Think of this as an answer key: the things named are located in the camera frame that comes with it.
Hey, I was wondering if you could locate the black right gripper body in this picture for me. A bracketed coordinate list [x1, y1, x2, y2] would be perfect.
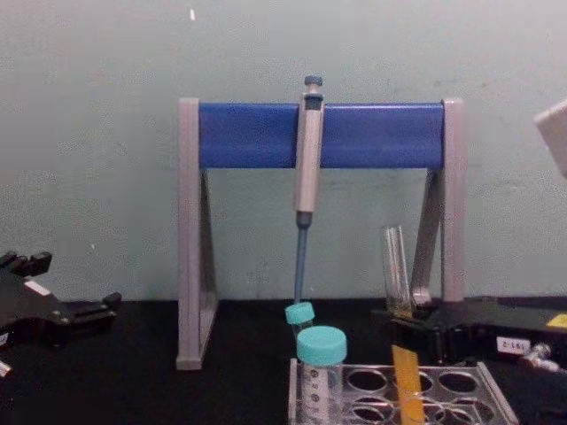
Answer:
[436, 297, 567, 382]

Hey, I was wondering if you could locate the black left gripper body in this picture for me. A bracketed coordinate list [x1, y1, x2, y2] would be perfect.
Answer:
[0, 267, 73, 352]

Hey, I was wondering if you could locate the grey blue pipette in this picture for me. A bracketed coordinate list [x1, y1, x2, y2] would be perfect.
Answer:
[291, 74, 326, 307]

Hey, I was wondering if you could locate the large teal capped tube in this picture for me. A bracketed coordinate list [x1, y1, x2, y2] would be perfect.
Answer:
[295, 326, 349, 425]

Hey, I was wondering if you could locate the grey pipette stand blue bar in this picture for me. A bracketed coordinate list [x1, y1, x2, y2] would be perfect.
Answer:
[175, 97, 469, 371]

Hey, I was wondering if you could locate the black table cloth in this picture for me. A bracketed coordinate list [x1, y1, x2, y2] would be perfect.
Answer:
[0, 297, 567, 425]

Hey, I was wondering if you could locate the dark cable with silver plug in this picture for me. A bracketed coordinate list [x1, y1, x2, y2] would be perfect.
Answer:
[517, 341, 562, 373]

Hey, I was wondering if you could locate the small teal capped tube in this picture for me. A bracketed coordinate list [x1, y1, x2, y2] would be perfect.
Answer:
[283, 302, 316, 340]

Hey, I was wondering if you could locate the clear glass test tube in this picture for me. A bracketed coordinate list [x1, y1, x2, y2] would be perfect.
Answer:
[380, 224, 417, 313]

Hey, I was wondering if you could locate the clear plastic tube rack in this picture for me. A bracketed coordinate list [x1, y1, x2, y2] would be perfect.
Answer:
[287, 357, 520, 425]

